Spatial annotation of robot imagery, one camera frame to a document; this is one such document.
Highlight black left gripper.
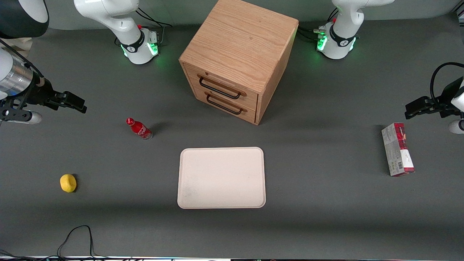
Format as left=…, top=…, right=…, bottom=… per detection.
left=405, top=77, right=463, bottom=120

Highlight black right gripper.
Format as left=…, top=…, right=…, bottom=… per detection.
left=21, top=77, right=88, bottom=114

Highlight black metal drawer handle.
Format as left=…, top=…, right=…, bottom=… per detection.
left=205, top=92, right=247, bottom=115
left=198, top=74, right=247, bottom=99

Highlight wooden drawer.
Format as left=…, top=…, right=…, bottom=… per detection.
left=192, top=87, right=258, bottom=124
left=183, top=62, right=259, bottom=109

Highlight wooden drawer cabinet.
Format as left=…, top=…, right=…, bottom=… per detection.
left=179, top=0, right=299, bottom=125

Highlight grey and red carton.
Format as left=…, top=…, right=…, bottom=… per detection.
left=381, top=123, right=415, bottom=177

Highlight red soda bottle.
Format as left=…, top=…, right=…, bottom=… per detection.
left=126, top=117, right=153, bottom=140

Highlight yellow lemon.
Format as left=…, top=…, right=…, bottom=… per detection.
left=60, top=174, right=77, bottom=193

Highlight beige cloth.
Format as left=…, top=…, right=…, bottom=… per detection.
left=0, top=36, right=33, bottom=58

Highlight beige rectangular tray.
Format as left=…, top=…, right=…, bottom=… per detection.
left=177, top=147, right=266, bottom=209

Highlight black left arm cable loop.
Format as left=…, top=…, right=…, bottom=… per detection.
left=430, top=62, right=464, bottom=105

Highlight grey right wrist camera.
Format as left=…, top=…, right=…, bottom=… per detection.
left=0, top=109, right=42, bottom=125

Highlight black right arm base cables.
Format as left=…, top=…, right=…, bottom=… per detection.
left=135, top=7, right=173, bottom=46

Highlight black arm base cables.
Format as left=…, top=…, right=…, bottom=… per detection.
left=135, top=7, right=173, bottom=46
left=297, top=7, right=339, bottom=43

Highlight thin black table cable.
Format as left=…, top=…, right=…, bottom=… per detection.
left=56, top=225, right=96, bottom=258

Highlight black left arm base cables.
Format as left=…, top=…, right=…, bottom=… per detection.
left=297, top=7, right=339, bottom=43

